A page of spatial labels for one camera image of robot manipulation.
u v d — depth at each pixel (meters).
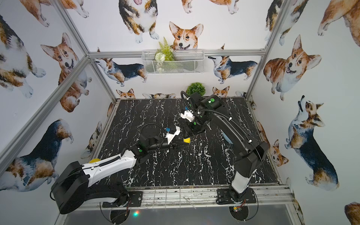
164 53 0.82
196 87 1.07
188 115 0.67
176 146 0.65
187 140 0.69
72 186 0.41
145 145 0.59
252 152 0.43
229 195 0.67
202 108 0.50
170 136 0.64
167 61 0.84
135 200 0.73
